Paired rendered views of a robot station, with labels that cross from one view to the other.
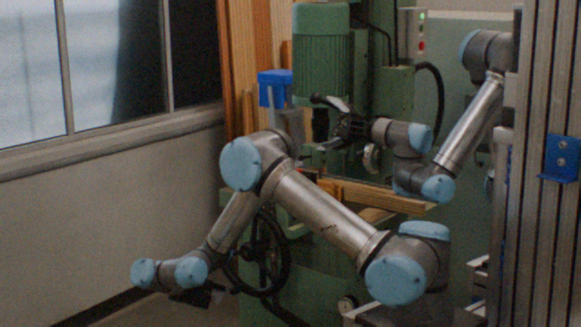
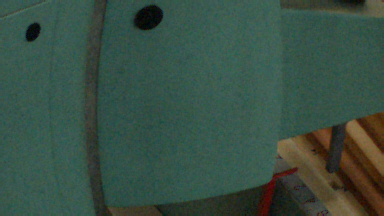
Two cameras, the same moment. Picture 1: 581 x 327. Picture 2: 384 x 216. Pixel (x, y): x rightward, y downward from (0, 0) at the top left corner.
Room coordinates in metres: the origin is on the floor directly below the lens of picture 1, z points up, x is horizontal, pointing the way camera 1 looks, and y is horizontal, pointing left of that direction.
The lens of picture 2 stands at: (2.76, 0.15, 1.23)
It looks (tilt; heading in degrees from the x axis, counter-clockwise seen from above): 26 degrees down; 209
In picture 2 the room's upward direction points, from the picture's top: 2 degrees clockwise
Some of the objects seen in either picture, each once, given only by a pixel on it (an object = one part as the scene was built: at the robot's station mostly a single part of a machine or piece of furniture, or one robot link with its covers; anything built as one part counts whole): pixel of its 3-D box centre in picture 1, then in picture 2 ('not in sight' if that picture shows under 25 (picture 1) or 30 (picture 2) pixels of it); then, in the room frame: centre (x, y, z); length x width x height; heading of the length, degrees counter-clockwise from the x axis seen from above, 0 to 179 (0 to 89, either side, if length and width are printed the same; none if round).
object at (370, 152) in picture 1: (375, 155); not in sight; (2.31, -0.19, 1.02); 0.12 x 0.03 x 0.12; 143
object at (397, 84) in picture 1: (398, 90); not in sight; (2.36, -0.27, 1.23); 0.09 x 0.08 x 0.15; 143
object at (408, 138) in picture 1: (409, 138); not in sight; (1.88, -0.25, 1.18); 0.11 x 0.08 x 0.09; 53
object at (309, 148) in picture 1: (324, 154); (319, 51); (2.29, -0.03, 1.03); 0.14 x 0.07 x 0.09; 143
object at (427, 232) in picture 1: (423, 251); not in sight; (1.56, -0.25, 0.98); 0.13 x 0.12 x 0.14; 152
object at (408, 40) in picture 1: (412, 32); not in sight; (2.45, -0.32, 1.40); 0.10 x 0.06 x 0.16; 143
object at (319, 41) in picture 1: (320, 54); not in sight; (2.28, -0.02, 1.35); 0.18 x 0.18 x 0.31
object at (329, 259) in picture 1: (341, 224); not in sight; (2.38, -0.09, 0.76); 0.57 x 0.45 x 0.09; 143
